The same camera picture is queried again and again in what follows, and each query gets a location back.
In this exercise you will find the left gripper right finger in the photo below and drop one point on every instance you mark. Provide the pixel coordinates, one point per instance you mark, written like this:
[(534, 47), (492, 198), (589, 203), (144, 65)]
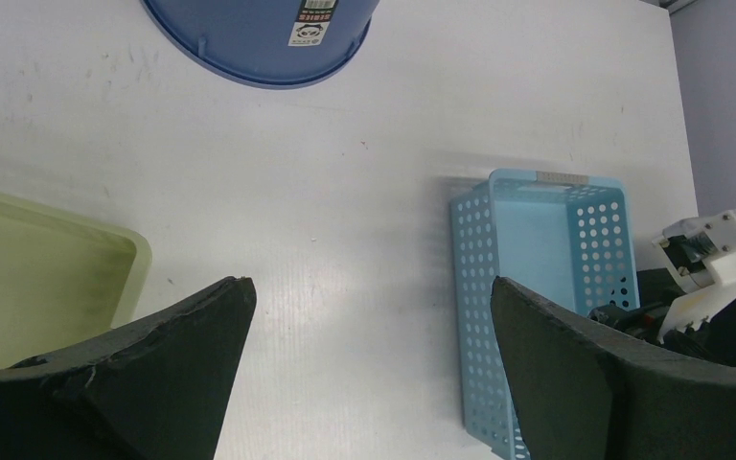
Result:
[(582, 390)]

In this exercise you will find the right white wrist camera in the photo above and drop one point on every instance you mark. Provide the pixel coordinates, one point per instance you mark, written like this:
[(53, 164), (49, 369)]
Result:
[(700, 255)]

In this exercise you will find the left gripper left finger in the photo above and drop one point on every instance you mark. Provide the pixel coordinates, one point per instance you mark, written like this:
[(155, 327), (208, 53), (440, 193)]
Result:
[(155, 388)]

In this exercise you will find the large blue plastic bucket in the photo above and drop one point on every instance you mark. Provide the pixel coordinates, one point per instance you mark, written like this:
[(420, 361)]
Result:
[(278, 44)]

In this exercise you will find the light blue perforated basket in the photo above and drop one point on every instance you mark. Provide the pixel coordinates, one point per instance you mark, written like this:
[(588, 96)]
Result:
[(565, 236)]

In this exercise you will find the yellow-green perforated basket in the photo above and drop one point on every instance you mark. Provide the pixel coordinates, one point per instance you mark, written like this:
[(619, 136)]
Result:
[(64, 278)]

